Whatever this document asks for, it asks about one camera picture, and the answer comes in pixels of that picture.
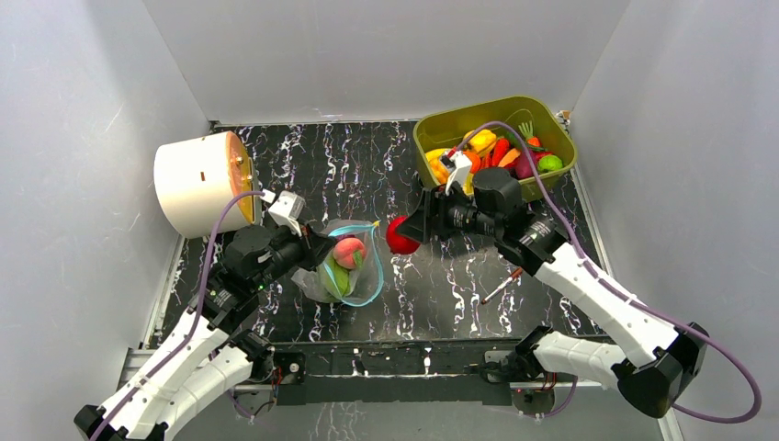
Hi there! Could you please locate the green toy leaf vegetable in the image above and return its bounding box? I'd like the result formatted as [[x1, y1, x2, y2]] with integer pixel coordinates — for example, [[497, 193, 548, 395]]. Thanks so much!
[[317, 255, 354, 301]]

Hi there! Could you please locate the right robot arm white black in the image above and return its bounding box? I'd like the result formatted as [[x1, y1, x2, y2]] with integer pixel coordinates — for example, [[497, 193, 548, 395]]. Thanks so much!
[[396, 169, 706, 418]]

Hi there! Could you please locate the lime green toy fruit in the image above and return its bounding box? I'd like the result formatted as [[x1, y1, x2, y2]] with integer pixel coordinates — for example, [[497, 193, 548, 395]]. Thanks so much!
[[536, 154, 564, 174]]

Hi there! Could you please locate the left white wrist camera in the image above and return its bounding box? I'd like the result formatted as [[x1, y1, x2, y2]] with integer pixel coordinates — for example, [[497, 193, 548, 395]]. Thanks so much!
[[262, 190, 305, 237]]

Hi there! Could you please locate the yellow toy bell pepper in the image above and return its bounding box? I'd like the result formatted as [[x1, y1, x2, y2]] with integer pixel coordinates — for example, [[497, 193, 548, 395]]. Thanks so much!
[[464, 130, 498, 157]]

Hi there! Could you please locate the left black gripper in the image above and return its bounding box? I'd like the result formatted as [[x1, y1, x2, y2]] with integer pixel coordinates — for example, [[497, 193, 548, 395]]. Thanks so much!
[[253, 218, 338, 291]]

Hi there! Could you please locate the white cylindrical appliance orange lid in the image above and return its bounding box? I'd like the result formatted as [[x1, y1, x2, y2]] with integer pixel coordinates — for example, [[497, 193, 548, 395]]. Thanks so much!
[[152, 131, 258, 239]]

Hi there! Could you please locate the pink toy peach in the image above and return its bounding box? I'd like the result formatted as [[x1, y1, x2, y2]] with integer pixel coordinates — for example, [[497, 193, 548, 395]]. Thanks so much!
[[333, 237, 367, 270]]

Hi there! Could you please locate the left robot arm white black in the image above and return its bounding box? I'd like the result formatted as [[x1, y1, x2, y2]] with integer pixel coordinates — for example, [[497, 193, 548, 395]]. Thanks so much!
[[73, 226, 336, 440]]

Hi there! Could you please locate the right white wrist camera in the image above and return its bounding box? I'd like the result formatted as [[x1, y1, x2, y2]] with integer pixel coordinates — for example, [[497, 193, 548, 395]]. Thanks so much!
[[438, 150, 472, 196]]

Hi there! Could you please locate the orange toy carrot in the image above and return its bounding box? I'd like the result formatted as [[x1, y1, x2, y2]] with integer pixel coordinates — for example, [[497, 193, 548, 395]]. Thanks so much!
[[518, 120, 543, 152]]

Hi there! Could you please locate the clear zip top bag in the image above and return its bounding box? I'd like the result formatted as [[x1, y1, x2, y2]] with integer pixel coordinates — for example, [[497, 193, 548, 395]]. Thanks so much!
[[291, 220, 384, 308]]

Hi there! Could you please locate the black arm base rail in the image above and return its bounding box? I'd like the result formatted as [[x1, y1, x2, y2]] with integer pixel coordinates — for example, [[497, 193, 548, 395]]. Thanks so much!
[[267, 340, 573, 408]]

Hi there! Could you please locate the orange toy tangerine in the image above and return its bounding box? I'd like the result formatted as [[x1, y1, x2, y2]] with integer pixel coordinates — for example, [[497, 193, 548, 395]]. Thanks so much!
[[463, 150, 481, 174]]

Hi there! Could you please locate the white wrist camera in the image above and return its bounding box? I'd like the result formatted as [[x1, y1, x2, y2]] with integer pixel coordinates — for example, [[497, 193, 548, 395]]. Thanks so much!
[[262, 190, 305, 237], [438, 150, 472, 196]]

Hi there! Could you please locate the red toy apple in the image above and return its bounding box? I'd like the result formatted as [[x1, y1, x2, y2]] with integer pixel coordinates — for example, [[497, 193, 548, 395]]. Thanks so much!
[[386, 216, 421, 255]]

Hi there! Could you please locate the red toy chili pepper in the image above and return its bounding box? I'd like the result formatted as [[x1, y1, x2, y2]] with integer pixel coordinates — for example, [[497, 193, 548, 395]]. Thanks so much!
[[490, 138, 512, 167]]

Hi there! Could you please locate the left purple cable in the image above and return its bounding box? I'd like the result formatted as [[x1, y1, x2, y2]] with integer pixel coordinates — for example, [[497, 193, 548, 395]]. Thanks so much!
[[87, 190, 275, 441]]

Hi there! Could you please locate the olive green plastic bin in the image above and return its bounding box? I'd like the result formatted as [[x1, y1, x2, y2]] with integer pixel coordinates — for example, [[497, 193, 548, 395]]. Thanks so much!
[[412, 96, 578, 201]]

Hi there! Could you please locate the red white marker pen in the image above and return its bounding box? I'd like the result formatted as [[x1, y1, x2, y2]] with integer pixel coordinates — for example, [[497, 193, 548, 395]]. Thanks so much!
[[480, 267, 524, 305]]

